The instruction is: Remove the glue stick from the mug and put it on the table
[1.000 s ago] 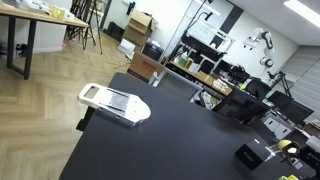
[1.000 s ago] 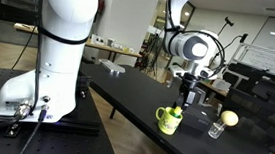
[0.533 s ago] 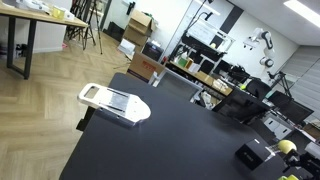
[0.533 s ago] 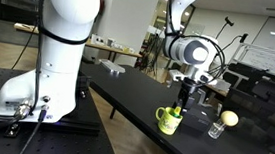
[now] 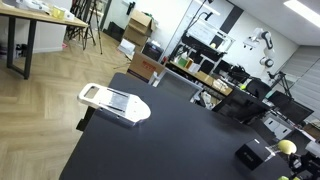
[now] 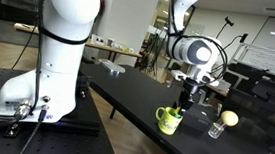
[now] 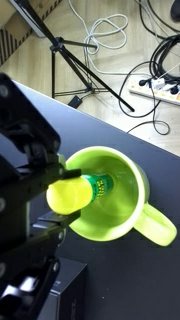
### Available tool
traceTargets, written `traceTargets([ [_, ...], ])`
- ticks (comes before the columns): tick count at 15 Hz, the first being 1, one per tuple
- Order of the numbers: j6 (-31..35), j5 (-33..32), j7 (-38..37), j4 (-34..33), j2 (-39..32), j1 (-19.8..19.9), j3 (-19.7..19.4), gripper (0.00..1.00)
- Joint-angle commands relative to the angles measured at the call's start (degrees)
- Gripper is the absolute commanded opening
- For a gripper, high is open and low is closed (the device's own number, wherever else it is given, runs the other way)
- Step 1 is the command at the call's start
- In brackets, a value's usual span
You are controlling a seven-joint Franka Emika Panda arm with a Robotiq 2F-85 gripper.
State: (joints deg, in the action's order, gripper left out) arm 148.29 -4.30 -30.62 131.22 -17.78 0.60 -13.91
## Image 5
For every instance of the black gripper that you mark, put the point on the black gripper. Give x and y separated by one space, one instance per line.
307 162

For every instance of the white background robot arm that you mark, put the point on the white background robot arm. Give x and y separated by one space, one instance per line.
267 60

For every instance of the yellow round ball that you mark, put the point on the yellow round ball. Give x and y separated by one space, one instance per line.
287 147

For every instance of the small black box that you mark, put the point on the small black box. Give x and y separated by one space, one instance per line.
253 153

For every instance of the white plastic slicer board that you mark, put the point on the white plastic slicer board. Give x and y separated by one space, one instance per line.
128 108

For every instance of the brown cardboard box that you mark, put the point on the brown cardboard box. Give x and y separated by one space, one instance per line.
142 67

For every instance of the cardboard box stack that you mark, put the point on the cardboard box stack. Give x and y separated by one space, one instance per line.
139 28

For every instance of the wooden side table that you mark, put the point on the wooden side table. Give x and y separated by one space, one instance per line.
13 13

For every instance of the black camera tripod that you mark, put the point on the black camera tripod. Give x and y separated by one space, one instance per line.
84 10

